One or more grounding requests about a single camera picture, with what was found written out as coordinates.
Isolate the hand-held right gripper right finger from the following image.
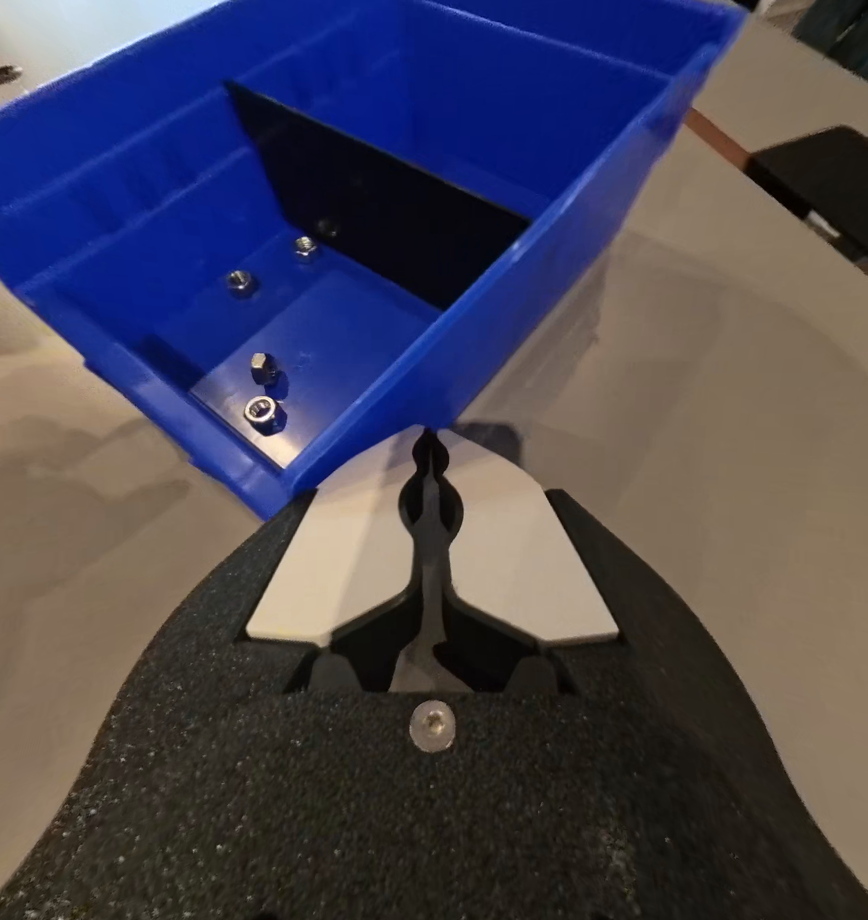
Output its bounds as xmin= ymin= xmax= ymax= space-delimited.
xmin=425 ymin=429 xmax=622 ymax=692

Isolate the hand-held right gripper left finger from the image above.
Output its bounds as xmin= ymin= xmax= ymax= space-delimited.
xmin=245 ymin=427 xmax=442 ymax=692

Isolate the blue plastic parts bin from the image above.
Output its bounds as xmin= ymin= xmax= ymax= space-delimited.
xmin=0 ymin=0 xmax=750 ymax=522

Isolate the black bin divider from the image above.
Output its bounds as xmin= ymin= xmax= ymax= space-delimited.
xmin=224 ymin=81 xmax=533 ymax=312

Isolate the black rectangular table mat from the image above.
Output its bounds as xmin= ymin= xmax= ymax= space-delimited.
xmin=745 ymin=126 xmax=868 ymax=273

